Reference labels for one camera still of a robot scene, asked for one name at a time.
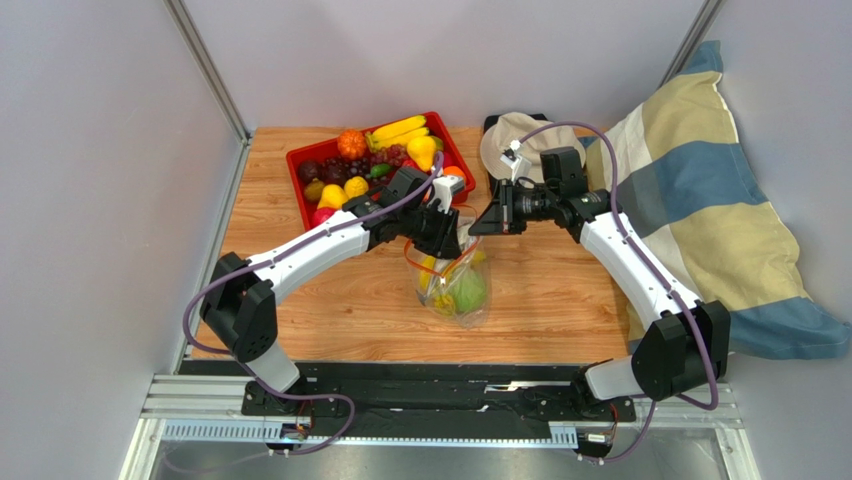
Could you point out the red plastic tray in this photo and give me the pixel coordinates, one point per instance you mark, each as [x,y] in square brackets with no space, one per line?
[318,153]

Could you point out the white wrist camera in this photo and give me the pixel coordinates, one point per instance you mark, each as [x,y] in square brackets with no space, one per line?
[518,164]
[444,188]

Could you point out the clear zip top bag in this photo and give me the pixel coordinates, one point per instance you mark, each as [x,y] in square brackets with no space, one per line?
[414,257]

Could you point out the yellow pear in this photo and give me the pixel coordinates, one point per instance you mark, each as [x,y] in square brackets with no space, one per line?
[421,151]

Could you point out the red apple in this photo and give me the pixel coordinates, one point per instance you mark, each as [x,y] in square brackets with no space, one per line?
[321,215]

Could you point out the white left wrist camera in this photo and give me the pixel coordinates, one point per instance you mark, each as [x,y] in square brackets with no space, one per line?
[444,188]

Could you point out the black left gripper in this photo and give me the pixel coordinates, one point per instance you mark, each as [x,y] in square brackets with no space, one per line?
[445,243]

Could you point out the yellow banana in tray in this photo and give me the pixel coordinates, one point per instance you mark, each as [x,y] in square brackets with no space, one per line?
[395,129]

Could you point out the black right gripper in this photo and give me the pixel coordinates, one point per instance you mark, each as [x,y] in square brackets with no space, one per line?
[505,210]

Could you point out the striped pillow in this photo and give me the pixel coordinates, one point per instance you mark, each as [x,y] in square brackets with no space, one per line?
[682,178]

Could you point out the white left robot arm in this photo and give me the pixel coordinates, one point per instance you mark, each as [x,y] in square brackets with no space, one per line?
[240,303]

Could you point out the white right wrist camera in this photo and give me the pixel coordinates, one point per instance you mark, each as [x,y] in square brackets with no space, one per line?
[518,164]

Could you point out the black object under hat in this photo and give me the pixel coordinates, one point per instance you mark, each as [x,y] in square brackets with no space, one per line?
[492,120]

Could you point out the orange pumpkin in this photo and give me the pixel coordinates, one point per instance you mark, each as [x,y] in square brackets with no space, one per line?
[352,145]

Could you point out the beige bucket hat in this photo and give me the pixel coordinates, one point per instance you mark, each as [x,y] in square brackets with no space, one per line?
[514,126]

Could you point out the yellow lemon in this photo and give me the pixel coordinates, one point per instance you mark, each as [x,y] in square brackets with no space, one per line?
[356,186]

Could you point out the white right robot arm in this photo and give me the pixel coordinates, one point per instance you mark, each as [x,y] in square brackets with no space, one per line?
[685,341]

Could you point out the brown kiwi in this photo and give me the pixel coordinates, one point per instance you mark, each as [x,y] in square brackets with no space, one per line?
[312,192]

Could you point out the green cabbage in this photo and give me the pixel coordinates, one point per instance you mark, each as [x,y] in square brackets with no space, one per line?
[469,291]

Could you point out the dark purple mangosteen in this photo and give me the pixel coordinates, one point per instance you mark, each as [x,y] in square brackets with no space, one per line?
[309,170]

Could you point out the orange fruit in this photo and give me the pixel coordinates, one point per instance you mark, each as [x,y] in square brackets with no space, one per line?
[454,171]

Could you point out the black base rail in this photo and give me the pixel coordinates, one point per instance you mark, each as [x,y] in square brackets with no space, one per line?
[437,401]

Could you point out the dark purple grapes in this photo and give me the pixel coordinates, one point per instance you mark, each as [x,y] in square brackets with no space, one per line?
[377,168]

